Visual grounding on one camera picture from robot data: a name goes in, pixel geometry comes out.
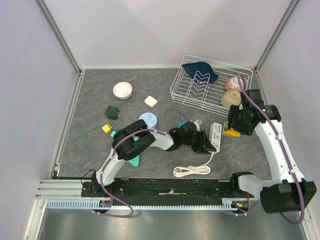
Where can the white ceramic bowl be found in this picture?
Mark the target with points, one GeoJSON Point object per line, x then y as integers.
{"type": "Point", "coordinates": [122, 90]}

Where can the yellow plug adapter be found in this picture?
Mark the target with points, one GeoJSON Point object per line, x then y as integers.
{"type": "Point", "coordinates": [230, 132]}

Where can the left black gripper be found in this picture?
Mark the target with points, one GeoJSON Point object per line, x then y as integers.
{"type": "Point", "coordinates": [203, 142]}

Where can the round light blue socket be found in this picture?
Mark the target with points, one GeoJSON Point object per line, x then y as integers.
{"type": "Point", "coordinates": [150, 119]}

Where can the pink patterned bowl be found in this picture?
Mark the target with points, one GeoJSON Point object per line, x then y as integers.
{"type": "Point", "coordinates": [232, 84]}

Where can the light blue cable duct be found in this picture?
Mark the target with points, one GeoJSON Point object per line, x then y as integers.
{"type": "Point", "coordinates": [226, 205]}

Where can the white power strip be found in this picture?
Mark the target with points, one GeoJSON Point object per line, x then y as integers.
{"type": "Point", "coordinates": [215, 136]}

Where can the blue cube plug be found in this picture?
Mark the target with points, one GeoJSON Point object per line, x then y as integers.
{"type": "Point", "coordinates": [181, 124]}

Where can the beige ceramic bowl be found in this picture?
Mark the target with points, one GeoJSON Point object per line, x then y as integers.
{"type": "Point", "coordinates": [231, 97]}

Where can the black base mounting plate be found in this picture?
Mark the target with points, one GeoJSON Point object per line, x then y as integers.
{"type": "Point", "coordinates": [174, 192]}

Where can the dark green cube plug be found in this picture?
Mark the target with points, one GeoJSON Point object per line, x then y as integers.
{"type": "Point", "coordinates": [112, 112]}

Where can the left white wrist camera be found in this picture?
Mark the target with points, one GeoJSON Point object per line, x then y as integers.
{"type": "Point", "coordinates": [198, 122]}

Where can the yellow cube plug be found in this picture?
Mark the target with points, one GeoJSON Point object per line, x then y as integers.
{"type": "Point", "coordinates": [107, 128]}

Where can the white plug adapter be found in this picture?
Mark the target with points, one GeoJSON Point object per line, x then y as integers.
{"type": "Point", "coordinates": [150, 101]}

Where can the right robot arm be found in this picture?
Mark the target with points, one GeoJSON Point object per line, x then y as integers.
{"type": "Point", "coordinates": [288, 191]}

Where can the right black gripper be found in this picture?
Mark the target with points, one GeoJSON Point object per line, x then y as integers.
{"type": "Point", "coordinates": [233, 112]}

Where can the teal triangular power strip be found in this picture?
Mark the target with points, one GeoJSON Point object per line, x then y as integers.
{"type": "Point", "coordinates": [134, 162]}

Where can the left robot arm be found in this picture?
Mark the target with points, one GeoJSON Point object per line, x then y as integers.
{"type": "Point", "coordinates": [132, 140]}

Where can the white wire dish rack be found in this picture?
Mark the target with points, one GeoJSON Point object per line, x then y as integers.
{"type": "Point", "coordinates": [198, 93]}

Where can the dark blue leaf plate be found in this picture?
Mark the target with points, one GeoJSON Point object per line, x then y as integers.
{"type": "Point", "coordinates": [200, 71]}

